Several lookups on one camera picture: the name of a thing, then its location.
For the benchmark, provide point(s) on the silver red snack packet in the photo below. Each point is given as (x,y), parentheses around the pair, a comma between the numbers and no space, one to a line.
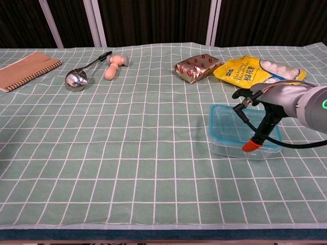
(196,67)

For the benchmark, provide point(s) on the wooden toy mallet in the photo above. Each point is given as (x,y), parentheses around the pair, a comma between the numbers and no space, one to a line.
(111,71)

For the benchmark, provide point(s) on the black pleated curtain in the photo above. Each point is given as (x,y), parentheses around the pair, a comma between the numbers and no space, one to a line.
(158,20)

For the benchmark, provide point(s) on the brown spiral notebook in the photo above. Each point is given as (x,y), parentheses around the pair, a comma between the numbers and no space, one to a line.
(25,71)

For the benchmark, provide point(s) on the white frame post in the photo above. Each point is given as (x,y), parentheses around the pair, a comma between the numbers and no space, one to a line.
(97,25)
(51,25)
(213,25)

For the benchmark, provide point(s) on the blue plastic lid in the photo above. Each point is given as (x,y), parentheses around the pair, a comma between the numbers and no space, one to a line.
(227,125)

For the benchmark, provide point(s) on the green checked tablecloth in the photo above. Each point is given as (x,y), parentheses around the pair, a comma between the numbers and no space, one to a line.
(127,153)

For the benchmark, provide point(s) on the clear plastic container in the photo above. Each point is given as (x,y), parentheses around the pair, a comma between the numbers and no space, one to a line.
(230,153)

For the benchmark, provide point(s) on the yellow marshmallow bag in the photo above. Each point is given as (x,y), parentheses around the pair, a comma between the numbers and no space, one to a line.
(240,71)

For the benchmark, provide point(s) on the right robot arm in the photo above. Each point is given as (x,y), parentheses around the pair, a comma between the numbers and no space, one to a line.
(314,109)

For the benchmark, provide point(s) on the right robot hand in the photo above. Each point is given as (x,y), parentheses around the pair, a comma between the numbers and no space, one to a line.
(281,99)

